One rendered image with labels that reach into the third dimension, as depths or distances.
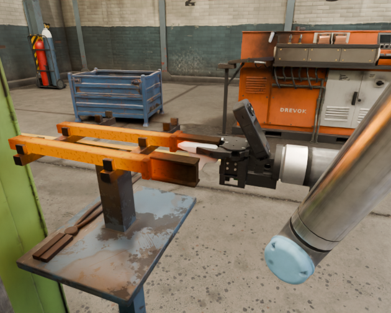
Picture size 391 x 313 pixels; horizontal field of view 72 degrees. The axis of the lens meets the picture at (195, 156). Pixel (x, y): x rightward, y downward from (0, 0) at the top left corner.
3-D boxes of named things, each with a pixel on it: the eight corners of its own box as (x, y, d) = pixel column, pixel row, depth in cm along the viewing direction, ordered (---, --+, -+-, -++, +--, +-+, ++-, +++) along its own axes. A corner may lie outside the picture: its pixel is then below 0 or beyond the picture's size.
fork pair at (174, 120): (178, 124, 73) (178, 117, 73) (169, 130, 69) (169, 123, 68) (107, 117, 80) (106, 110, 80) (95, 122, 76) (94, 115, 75)
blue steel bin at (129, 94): (164, 112, 464) (162, 69, 435) (147, 126, 393) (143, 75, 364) (100, 109, 486) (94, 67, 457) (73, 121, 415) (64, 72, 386)
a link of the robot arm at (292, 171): (308, 155, 47) (306, 140, 54) (280, 151, 48) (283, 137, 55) (301, 192, 50) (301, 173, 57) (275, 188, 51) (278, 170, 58)
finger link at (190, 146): (174, 170, 57) (216, 176, 55) (173, 144, 55) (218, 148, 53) (179, 164, 60) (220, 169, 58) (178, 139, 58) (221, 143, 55)
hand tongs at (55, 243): (152, 158, 114) (152, 155, 114) (162, 159, 113) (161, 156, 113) (32, 258, 62) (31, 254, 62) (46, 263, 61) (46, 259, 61)
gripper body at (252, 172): (215, 184, 55) (276, 194, 52) (216, 145, 52) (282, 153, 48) (224, 169, 62) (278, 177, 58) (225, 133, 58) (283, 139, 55)
